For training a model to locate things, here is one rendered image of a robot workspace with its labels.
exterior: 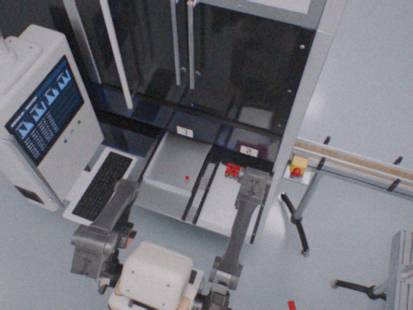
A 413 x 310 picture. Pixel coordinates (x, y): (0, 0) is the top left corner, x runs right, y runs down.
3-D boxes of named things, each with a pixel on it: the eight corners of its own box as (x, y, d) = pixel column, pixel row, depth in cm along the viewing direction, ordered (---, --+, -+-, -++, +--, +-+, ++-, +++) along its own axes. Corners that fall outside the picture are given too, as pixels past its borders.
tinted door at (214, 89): (192, 108, 180) (189, -4, 130) (282, 133, 173) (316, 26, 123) (192, 108, 180) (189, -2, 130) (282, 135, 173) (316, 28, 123)
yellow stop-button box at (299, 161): (291, 159, 195) (294, 151, 189) (306, 164, 194) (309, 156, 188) (288, 171, 192) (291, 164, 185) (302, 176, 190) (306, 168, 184)
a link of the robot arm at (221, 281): (209, 294, 134) (224, 300, 133) (217, 267, 132) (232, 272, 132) (212, 283, 143) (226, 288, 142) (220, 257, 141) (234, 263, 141)
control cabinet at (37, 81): (77, 128, 224) (23, 12, 157) (107, 138, 220) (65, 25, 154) (23, 201, 199) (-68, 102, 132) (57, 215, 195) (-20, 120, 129)
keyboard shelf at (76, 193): (94, 144, 221) (93, 141, 218) (138, 159, 215) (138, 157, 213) (49, 212, 198) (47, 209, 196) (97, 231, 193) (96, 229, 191)
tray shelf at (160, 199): (161, 128, 217) (161, 126, 215) (282, 164, 205) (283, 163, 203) (123, 201, 193) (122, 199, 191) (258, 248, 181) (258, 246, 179)
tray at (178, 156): (169, 128, 214) (169, 125, 211) (213, 142, 210) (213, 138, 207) (143, 179, 197) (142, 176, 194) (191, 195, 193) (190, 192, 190)
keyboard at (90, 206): (110, 151, 215) (109, 149, 213) (133, 159, 212) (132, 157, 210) (71, 213, 195) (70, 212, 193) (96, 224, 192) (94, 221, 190)
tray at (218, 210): (220, 164, 203) (220, 160, 200) (268, 178, 198) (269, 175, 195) (198, 221, 186) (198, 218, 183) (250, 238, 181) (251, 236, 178)
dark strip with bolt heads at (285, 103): (265, 156, 191) (301, 26, 124) (274, 159, 190) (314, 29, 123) (265, 159, 191) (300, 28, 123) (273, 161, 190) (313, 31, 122)
